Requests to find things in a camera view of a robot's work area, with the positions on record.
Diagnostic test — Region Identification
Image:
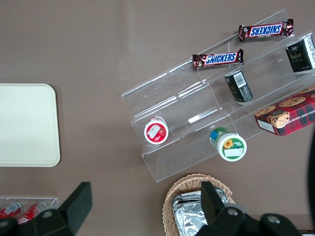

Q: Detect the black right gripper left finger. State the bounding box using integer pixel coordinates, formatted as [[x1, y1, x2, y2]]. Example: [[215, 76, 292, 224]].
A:
[[0, 181, 94, 236]]

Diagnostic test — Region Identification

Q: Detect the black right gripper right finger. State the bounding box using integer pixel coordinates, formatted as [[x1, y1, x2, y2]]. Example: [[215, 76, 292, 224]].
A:
[[196, 181, 302, 236]]

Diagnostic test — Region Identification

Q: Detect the woven wicker basket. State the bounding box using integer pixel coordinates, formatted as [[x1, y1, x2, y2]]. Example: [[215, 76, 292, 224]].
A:
[[162, 173, 236, 236]]

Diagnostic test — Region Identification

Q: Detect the cream rectangular plastic tray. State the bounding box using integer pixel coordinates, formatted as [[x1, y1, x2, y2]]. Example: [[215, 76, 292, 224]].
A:
[[0, 83, 61, 168]]

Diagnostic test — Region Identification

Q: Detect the clear acrylic can holder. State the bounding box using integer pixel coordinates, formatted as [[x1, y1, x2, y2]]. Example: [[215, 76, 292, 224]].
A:
[[0, 196, 60, 223]]

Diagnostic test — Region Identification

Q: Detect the silver foil wrapped packet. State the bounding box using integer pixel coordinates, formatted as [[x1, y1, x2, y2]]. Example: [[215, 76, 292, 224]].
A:
[[171, 187, 235, 236]]

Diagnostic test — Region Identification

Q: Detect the red cola can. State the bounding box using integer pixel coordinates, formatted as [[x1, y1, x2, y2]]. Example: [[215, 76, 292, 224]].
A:
[[0, 201, 24, 220], [17, 201, 49, 225]]

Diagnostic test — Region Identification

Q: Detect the green sunflower yogurt cup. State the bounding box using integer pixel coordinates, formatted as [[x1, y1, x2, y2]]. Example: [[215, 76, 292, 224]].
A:
[[209, 127, 248, 162]]

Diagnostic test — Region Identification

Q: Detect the red strawberry yogurt cup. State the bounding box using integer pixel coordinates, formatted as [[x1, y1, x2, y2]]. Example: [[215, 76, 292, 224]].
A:
[[144, 116, 170, 145]]

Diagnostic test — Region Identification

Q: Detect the clear acrylic stepped display shelf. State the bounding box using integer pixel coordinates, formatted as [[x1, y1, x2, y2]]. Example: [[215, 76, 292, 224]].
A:
[[121, 9, 315, 183]]

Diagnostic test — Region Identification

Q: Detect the red tartan cookie box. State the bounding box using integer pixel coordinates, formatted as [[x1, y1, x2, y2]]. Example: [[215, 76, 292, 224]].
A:
[[253, 85, 315, 138]]

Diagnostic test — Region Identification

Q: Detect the black tea drink carton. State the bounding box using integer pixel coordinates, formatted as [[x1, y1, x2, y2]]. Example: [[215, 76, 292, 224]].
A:
[[285, 35, 315, 73], [224, 70, 254, 103]]

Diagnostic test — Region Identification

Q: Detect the Snickers chocolate bar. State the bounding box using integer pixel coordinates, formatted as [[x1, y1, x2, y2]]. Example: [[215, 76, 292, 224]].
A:
[[192, 48, 245, 71], [238, 18, 295, 43]]

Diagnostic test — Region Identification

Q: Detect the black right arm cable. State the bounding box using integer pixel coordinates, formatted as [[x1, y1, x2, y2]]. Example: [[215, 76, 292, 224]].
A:
[[304, 126, 315, 218]]

